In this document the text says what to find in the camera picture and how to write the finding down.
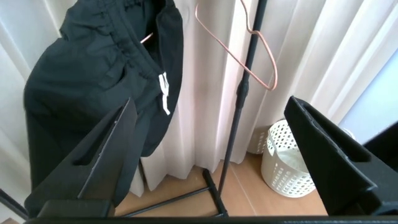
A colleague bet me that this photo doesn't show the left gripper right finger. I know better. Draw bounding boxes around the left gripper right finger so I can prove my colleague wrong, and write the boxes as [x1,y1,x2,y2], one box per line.
[284,95,398,216]

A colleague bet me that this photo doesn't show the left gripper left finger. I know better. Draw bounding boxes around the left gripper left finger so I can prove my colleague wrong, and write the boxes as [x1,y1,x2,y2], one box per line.
[24,98,139,218]

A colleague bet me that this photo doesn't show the black shorts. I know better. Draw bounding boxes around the black shorts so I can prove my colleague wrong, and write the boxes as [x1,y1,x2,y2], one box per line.
[23,0,184,216]

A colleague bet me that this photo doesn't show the white laundry basket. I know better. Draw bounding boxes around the white laundry basket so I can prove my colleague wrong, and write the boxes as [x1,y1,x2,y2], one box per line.
[260,119,357,199]

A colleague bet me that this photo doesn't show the black clothes rack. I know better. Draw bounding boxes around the black clothes rack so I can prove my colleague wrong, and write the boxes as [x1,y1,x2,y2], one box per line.
[120,0,269,218]

